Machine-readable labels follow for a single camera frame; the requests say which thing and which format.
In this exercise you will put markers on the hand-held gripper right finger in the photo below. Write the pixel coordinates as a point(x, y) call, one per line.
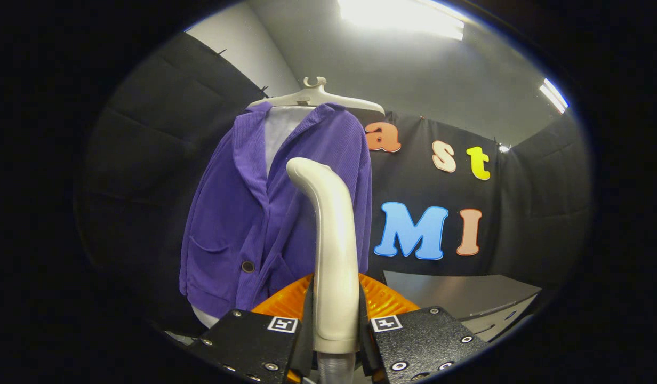
point(424, 341)

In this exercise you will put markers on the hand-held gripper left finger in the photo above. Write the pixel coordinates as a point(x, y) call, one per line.
point(243, 341)

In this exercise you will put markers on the white garment steamer head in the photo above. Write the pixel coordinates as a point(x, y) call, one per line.
point(334, 256)

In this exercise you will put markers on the white clothes hanger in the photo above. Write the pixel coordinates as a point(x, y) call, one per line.
point(312, 97)

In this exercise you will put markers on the grey cabinet with dark top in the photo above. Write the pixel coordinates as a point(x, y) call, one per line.
point(456, 293)

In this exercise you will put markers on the double ceiling light strip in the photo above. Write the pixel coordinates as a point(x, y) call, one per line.
point(553, 96)

